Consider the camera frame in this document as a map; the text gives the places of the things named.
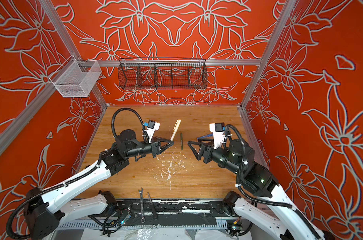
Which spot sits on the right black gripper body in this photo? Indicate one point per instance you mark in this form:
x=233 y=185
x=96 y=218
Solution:
x=219 y=155

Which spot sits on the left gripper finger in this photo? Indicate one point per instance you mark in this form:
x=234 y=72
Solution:
x=159 y=139
x=163 y=146

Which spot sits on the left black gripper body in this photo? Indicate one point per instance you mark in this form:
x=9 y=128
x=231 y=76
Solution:
x=146 y=149

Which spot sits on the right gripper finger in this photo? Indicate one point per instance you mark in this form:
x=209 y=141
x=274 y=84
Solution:
x=197 y=143
x=197 y=151

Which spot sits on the green pen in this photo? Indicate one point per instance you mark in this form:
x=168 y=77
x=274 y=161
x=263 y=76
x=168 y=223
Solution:
x=181 y=141

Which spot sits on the beige pen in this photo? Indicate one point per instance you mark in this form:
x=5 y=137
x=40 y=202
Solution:
x=176 y=127

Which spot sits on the blue pen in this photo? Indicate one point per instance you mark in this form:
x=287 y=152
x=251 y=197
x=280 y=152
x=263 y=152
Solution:
x=208 y=137

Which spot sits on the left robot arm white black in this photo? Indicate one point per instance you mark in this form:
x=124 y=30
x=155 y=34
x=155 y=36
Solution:
x=43 y=210

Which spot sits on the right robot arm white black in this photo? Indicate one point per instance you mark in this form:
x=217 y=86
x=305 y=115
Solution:
x=260 y=198

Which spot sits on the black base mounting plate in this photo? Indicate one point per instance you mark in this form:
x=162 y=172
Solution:
x=172 y=213

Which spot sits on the black screwdriver tool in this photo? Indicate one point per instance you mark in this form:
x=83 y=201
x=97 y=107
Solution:
x=153 y=209

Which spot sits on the silver wrench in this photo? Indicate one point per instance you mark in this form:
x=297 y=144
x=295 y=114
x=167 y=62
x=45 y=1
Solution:
x=143 y=219

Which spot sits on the white mesh basket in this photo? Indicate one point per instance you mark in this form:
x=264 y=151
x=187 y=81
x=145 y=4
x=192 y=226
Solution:
x=76 y=81

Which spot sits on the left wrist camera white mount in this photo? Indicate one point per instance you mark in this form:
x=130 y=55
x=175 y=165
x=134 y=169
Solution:
x=150 y=128

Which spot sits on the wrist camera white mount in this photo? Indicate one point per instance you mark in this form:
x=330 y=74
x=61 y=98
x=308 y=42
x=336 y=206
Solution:
x=150 y=128
x=218 y=133

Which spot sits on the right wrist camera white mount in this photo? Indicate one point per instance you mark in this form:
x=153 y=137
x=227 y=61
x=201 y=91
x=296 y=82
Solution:
x=218 y=133

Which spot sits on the black wire basket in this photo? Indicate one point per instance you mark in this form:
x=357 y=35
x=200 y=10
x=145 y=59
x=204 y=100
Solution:
x=162 y=74

